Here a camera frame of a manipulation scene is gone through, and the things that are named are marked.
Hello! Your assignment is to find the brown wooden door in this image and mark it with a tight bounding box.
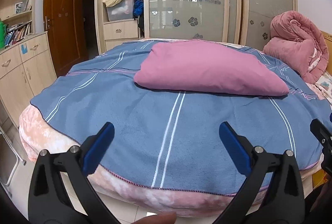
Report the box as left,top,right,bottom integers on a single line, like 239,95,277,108
43,0,88,76

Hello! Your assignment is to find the blue striped bed blanket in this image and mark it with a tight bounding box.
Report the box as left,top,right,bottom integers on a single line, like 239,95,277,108
30,40,331,196

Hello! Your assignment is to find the person's left hand thumb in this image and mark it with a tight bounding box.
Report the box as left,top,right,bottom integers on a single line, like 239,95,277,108
132,213,177,224

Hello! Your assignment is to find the blue garment in wardrobe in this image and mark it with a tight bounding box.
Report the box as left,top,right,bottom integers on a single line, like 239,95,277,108
133,0,144,18

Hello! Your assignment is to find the framed photo on shelf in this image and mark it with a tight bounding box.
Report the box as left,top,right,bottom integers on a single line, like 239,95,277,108
15,2,23,14

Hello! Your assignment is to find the pink fleece bed cover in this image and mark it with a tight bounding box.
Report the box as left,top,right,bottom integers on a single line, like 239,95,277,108
18,104,322,218

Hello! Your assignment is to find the floral bed sheet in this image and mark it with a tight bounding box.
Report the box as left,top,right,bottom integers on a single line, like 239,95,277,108
308,71,332,105

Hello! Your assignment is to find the rolled pink quilt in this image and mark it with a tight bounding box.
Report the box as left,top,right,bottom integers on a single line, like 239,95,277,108
263,11,329,84

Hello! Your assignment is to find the wooden bed headboard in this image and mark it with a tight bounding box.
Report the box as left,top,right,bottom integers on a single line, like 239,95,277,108
322,31,332,75

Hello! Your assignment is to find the row of books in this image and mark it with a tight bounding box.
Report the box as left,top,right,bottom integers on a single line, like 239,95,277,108
4,20,32,47

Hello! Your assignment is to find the clear plastic storage box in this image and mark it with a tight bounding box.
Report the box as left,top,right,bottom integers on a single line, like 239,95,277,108
106,0,134,21

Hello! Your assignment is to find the pink and cream padded jacket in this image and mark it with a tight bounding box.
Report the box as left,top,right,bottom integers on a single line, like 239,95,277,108
133,40,289,97

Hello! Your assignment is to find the metal folding stool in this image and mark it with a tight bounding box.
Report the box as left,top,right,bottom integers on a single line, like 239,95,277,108
1,124,27,189

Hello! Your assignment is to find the beige cabinet with drawers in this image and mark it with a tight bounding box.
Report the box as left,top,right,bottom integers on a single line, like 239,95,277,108
0,32,57,127

